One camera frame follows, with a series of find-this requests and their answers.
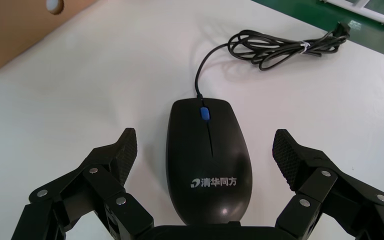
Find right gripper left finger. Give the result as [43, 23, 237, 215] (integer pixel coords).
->
[11, 127, 155, 240]

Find brown cardboard storage box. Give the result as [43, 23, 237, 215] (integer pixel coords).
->
[0, 0, 97, 74]

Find white table base leg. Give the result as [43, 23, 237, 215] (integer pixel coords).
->
[317, 0, 384, 27]

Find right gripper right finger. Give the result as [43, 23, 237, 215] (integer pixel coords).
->
[272, 129, 384, 240]

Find black wired computer mouse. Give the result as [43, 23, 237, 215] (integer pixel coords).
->
[165, 21, 351, 227]

